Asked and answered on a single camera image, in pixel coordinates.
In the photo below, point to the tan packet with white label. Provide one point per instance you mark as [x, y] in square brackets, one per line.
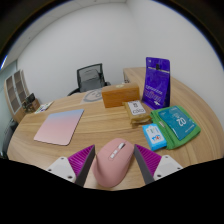
[136, 111]

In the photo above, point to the pink and blue mouse pad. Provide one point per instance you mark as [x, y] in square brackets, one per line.
[60, 126]

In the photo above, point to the grey backpack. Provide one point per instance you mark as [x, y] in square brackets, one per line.
[91, 80]

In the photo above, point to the brown cardboard box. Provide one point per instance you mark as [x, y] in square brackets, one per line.
[120, 96]

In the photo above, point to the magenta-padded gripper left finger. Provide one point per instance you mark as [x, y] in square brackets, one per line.
[80, 159]

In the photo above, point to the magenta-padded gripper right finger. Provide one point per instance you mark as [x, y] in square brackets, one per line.
[150, 159]

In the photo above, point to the blue and white tissue pack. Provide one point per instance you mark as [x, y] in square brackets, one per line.
[154, 136]

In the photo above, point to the black mesh office chair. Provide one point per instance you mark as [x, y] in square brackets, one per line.
[80, 75]

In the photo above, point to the pink computer mouse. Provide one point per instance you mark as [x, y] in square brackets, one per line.
[111, 166]

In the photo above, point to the purple standing pouch bag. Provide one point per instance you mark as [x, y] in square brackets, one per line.
[156, 83]

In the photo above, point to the teal flat pouch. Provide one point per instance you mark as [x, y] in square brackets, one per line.
[178, 122]

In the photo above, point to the green folded cloth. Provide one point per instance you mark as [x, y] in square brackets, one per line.
[176, 141]

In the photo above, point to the white printed leaflet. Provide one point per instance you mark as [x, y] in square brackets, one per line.
[44, 107]

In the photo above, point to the wooden side cabinet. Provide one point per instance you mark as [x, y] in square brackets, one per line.
[131, 75]

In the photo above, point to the small brown carton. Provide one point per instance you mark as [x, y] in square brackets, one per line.
[33, 106]

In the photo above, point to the wooden shelf unit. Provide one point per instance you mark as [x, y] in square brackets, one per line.
[15, 93]

